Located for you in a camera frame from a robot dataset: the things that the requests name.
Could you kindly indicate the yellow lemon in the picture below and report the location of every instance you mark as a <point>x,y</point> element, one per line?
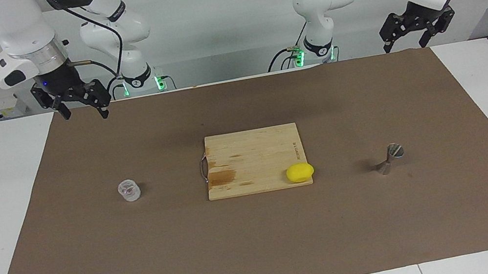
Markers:
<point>300,172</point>

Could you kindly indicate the steel double jigger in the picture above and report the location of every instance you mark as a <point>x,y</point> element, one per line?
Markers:
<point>389,160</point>

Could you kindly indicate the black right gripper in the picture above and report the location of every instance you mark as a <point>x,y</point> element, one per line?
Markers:
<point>58,81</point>

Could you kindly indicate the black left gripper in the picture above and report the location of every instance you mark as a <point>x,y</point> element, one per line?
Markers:
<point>424,15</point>

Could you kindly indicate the small clear glass cup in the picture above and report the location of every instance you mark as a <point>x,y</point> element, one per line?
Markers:
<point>129,191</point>

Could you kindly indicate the wooden cutting board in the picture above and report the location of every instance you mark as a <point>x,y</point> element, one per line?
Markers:
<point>257,154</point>

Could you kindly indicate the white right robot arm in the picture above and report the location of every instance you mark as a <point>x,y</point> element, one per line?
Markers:
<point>17,26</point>

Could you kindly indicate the brown paper table mat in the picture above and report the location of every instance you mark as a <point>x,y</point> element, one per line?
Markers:
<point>262,243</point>

